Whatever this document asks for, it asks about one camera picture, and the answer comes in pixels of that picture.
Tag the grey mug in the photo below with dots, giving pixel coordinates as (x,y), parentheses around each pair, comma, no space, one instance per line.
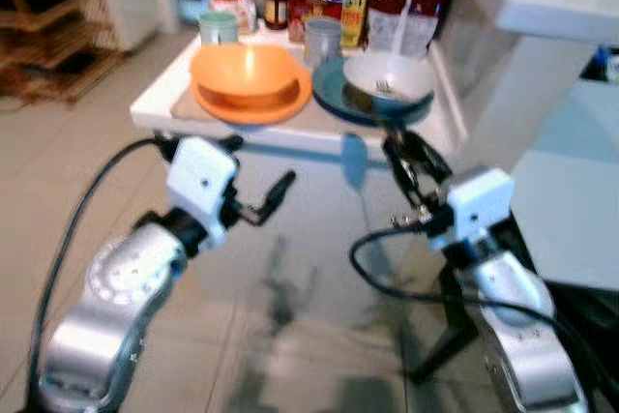
(322,41)

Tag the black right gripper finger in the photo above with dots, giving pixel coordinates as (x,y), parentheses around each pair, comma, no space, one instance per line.
(429,154)
(395,160)

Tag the pale green mug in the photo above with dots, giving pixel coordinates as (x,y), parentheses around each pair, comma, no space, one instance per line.
(219,28)

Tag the red food pack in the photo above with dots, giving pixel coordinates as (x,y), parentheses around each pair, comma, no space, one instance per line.
(311,7)

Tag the pale grey bowl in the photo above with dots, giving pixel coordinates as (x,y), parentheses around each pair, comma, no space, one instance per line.
(411,73)

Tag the orange bowl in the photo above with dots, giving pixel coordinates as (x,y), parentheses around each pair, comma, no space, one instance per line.
(242,73)

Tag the blue plate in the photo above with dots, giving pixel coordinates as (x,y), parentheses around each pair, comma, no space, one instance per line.
(331,94)

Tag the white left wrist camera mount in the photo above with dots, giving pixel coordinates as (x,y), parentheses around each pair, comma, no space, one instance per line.
(198,181)

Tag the white appliance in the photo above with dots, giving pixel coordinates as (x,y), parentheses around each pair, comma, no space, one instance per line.
(580,191)

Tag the white counter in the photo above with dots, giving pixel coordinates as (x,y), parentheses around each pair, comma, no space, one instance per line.
(542,7)

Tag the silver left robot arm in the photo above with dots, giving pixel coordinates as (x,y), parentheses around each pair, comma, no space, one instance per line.
(106,297)

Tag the jar with red lid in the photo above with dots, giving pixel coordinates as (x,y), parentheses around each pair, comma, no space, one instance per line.
(276,5)

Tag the white low table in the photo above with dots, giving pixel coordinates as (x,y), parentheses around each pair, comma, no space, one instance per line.
(164,99)

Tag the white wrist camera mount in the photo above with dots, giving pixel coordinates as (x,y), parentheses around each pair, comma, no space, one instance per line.
(198,181)
(481,200)

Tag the wooden rack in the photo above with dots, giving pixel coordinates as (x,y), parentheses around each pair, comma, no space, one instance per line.
(48,36)

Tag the metal fork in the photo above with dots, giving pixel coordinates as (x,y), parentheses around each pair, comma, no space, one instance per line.
(389,87)

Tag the orange plate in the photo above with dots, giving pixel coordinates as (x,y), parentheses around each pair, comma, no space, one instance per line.
(295,106)

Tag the yellow labelled pack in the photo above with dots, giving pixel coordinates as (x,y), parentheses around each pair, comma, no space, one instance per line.
(354,16)

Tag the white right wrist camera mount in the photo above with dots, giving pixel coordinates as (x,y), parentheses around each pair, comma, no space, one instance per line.
(481,200)

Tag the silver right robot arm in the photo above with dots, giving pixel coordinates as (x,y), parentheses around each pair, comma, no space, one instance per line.
(517,326)

